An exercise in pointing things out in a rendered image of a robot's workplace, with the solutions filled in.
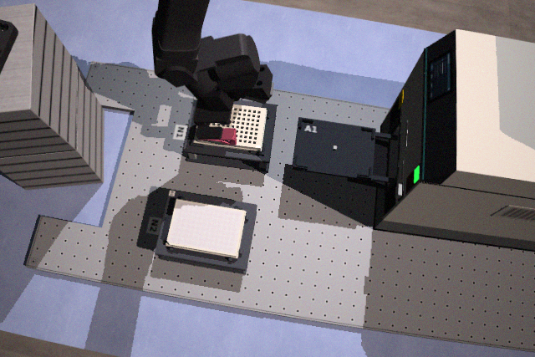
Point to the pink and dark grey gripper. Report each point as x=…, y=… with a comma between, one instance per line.
x=204, y=116

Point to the white label with n1 text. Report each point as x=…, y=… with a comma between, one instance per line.
x=180, y=132

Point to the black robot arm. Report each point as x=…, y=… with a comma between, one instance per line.
x=177, y=46

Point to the white label with black n2 text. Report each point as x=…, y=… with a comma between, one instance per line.
x=154, y=225

